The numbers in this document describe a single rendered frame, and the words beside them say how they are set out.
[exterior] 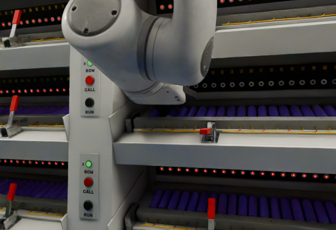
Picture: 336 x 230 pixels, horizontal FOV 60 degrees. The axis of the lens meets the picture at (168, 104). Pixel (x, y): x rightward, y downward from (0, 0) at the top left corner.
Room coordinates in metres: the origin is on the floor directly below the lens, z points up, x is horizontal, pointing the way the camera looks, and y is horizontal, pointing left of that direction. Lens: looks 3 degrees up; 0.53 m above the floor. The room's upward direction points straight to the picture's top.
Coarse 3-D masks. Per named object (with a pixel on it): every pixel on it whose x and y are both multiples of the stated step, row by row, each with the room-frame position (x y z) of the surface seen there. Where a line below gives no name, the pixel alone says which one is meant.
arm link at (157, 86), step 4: (156, 84) 0.41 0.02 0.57; (160, 84) 0.42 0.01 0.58; (120, 88) 0.42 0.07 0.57; (148, 88) 0.41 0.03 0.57; (152, 88) 0.41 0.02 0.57; (156, 88) 0.42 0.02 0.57; (128, 92) 0.42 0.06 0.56; (132, 92) 0.41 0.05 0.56; (136, 92) 0.41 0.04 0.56; (140, 92) 0.41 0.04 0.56; (144, 92) 0.41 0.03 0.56; (148, 92) 0.41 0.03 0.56; (152, 92) 0.42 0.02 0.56; (136, 96) 0.43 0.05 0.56; (140, 96) 0.43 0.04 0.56; (144, 96) 0.43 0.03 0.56
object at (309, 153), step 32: (224, 96) 0.66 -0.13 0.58; (256, 96) 0.64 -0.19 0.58; (288, 96) 0.62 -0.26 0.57; (320, 96) 0.60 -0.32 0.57; (128, 128) 0.58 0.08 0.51; (128, 160) 0.55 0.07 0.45; (160, 160) 0.53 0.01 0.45; (192, 160) 0.52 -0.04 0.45; (224, 160) 0.50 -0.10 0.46; (256, 160) 0.48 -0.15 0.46; (288, 160) 0.47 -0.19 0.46; (320, 160) 0.46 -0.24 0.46
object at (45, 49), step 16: (0, 16) 0.81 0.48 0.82; (16, 16) 0.64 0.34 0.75; (32, 16) 0.79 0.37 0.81; (48, 16) 0.78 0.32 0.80; (0, 32) 0.83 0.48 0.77; (16, 32) 0.81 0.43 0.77; (32, 32) 0.80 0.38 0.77; (48, 32) 0.66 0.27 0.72; (0, 48) 0.64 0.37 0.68; (16, 48) 0.61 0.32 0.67; (32, 48) 0.60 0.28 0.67; (48, 48) 0.59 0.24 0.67; (64, 48) 0.58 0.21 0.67; (0, 64) 0.63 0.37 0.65; (16, 64) 0.62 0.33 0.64; (32, 64) 0.61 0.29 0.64; (48, 64) 0.60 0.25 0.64; (64, 64) 0.59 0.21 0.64
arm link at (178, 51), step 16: (176, 0) 0.28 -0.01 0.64; (192, 0) 0.28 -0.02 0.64; (208, 0) 0.29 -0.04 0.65; (176, 16) 0.29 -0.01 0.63; (192, 16) 0.28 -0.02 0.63; (208, 16) 0.30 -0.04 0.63; (160, 32) 0.31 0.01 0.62; (176, 32) 0.29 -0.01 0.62; (192, 32) 0.29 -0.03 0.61; (208, 32) 0.30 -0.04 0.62; (160, 48) 0.31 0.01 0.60; (176, 48) 0.30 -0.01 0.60; (192, 48) 0.30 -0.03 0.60; (208, 48) 0.31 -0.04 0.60; (160, 64) 0.31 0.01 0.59; (176, 64) 0.31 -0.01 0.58; (192, 64) 0.31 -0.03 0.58; (208, 64) 0.33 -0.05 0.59; (160, 80) 0.33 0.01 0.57; (176, 80) 0.32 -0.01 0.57; (192, 80) 0.32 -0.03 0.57
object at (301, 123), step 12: (144, 120) 0.58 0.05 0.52; (156, 120) 0.57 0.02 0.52; (168, 120) 0.56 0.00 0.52; (180, 120) 0.56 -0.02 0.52; (192, 120) 0.55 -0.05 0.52; (204, 120) 0.54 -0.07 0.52; (216, 120) 0.54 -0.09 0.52; (228, 120) 0.53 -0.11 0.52; (240, 120) 0.53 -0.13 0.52; (252, 120) 0.52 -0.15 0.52; (264, 120) 0.51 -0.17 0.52; (276, 120) 0.51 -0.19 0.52; (288, 120) 0.50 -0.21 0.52; (300, 120) 0.50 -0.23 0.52; (312, 120) 0.49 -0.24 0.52; (324, 120) 0.49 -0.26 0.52; (288, 132) 0.49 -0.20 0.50; (300, 132) 0.49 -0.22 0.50; (312, 132) 0.48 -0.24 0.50; (324, 132) 0.48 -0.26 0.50
